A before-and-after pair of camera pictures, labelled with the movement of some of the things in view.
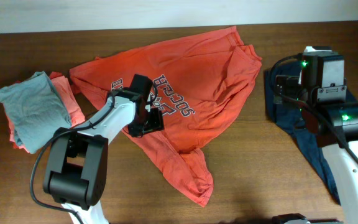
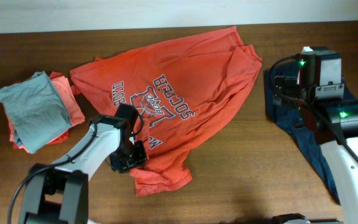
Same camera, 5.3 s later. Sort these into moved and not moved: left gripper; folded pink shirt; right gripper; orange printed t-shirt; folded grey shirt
Moved: left gripper; orange printed t-shirt
Not moved: right gripper; folded pink shirt; folded grey shirt
